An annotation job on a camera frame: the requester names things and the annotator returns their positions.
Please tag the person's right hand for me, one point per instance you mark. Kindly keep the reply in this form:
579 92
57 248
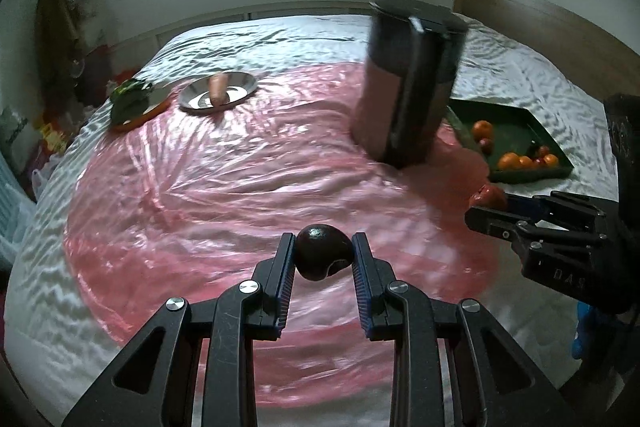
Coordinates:
586 329

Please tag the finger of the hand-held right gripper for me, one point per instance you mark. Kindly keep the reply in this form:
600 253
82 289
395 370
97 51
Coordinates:
522 207
495 221

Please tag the white striped plate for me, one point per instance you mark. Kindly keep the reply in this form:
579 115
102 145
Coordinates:
245 87

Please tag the orange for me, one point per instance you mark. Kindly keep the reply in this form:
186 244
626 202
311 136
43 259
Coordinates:
525 163
551 160
482 129
509 162

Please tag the white plastic bag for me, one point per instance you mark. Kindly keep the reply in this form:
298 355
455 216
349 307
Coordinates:
47 177

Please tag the green tray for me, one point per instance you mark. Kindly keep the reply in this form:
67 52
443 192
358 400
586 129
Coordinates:
515 122

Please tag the orange plate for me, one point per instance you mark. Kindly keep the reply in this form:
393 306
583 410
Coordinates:
155 104

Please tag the brown hanging coat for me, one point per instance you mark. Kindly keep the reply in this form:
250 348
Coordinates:
55 14

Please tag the grey printed bag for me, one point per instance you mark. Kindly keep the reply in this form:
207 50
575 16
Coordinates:
12 123

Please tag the wooden headboard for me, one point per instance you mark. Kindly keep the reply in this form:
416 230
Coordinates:
540 17

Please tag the yellow red boxes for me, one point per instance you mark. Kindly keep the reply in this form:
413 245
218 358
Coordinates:
50 134

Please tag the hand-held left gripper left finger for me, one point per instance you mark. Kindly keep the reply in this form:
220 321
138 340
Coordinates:
284 289

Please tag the carrot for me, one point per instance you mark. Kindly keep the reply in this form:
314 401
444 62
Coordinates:
219 89

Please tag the green leafy vegetable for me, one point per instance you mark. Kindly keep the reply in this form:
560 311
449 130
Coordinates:
127 102

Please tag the pink plastic sheet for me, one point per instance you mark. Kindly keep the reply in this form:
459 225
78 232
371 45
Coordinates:
225 207

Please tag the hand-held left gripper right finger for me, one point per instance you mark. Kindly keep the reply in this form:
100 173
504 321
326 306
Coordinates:
363 289

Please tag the black steel electric kettle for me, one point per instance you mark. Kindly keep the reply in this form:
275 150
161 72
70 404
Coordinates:
405 97

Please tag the red apple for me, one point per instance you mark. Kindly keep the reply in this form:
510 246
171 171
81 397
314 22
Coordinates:
538 164
487 197
486 145

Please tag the dark plum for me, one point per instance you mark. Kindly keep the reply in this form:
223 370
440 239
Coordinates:
543 151
322 259

